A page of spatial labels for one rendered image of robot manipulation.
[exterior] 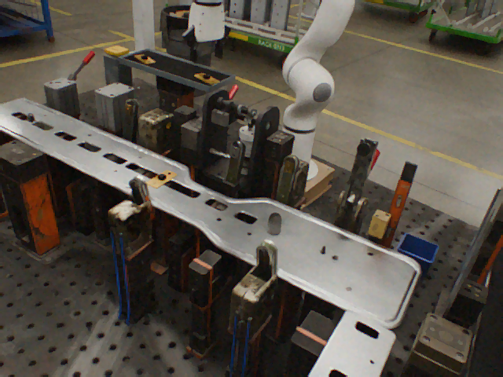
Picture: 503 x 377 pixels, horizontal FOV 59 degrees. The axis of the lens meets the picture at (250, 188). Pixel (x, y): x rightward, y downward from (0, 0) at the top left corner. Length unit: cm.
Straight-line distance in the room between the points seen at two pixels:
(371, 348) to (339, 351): 6
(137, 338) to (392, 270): 64
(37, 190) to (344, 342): 89
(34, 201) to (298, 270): 75
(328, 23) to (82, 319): 109
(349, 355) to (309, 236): 31
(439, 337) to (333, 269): 25
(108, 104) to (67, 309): 60
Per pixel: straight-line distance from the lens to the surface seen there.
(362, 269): 99
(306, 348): 85
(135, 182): 101
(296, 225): 106
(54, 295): 135
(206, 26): 132
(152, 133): 132
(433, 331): 84
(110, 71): 165
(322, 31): 145
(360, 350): 85
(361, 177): 104
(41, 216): 138
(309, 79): 142
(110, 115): 143
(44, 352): 123
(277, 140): 115
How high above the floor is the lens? 165
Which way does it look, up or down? 34 degrees down
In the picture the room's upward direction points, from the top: 6 degrees clockwise
